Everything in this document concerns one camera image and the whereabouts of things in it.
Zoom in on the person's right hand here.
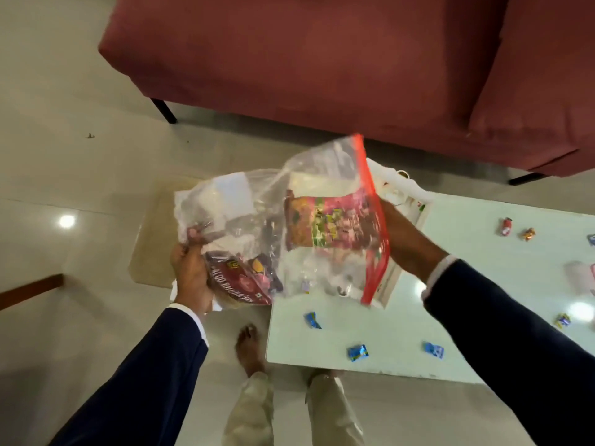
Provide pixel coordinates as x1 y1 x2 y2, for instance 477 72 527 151
379 199 449 284

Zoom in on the white printed tray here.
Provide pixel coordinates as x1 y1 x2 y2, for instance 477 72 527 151
364 157 436 311

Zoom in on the brown wooden chair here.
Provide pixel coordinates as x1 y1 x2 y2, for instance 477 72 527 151
0 273 65 312

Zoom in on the red fabric sofa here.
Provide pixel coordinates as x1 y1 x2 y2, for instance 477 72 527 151
97 0 595 186

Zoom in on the person's left leg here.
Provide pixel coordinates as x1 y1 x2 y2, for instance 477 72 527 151
221 323 276 446

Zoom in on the person's leg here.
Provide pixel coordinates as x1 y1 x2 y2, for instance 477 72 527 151
221 323 276 446
304 369 366 446

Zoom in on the clear zip bag red zipper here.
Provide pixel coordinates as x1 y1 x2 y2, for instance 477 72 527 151
173 133 391 312

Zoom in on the red yellow snack packet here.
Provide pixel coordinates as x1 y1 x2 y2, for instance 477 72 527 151
204 253 284 310

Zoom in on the clear container pink lid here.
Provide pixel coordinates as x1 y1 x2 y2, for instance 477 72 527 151
565 260 595 298

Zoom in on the pink green snack packet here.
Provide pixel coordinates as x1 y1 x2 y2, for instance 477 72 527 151
284 188 380 251

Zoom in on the person's left hand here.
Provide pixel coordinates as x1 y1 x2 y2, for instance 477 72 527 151
169 227 216 317

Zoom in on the beige plastic stool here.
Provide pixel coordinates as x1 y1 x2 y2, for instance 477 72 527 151
128 173 280 289

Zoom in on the person's right forearm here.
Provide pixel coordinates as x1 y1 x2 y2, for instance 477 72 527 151
420 254 595 446

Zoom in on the person's left forearm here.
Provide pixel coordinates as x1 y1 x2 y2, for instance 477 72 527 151
48 302 210 446

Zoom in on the person's right leg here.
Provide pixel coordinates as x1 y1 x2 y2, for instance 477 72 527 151
304 369 366 446

